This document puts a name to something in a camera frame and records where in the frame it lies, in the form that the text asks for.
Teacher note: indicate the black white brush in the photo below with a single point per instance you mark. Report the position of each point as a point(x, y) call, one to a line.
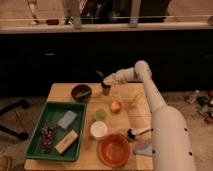
point(133, 133)

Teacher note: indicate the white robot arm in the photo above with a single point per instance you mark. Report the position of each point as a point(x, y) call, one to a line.
point(169, 146)

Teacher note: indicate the grey cloth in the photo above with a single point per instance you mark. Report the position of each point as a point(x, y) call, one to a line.
point(144, 149)

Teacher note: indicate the white cup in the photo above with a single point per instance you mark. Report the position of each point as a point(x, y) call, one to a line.
point(98, 130)

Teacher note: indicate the yellow banana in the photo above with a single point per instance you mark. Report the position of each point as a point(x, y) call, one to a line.
point(135, 100)

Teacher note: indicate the orange plastic bowl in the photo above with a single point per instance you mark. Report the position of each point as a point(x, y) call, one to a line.
point(114, 150)

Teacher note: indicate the dark green bowl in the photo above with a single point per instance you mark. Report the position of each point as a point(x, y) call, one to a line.
point(81, 93)

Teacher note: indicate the small green cup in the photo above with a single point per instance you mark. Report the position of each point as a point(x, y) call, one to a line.
point(99, 115)

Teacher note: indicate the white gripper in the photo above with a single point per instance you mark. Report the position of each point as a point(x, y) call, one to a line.
point(110, 80)

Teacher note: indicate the metal cup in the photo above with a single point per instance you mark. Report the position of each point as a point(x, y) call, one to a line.
point(105, 89)

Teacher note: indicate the wooden block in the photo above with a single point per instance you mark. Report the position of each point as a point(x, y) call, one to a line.
point(66, 141)

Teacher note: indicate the orange fruit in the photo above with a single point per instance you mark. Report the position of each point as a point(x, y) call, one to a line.
point(115, 106)

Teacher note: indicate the bunch of red grapes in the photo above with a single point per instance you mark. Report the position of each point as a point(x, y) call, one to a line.
point(48, 133)

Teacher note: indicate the green plastic tray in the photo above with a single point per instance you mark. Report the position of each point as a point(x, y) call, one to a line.
point(51, 113)

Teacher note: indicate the blue sponge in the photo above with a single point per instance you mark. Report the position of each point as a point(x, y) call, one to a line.
point(67, 119)

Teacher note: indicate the person in dark clothes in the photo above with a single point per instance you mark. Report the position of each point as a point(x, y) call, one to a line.
point(106, 11)

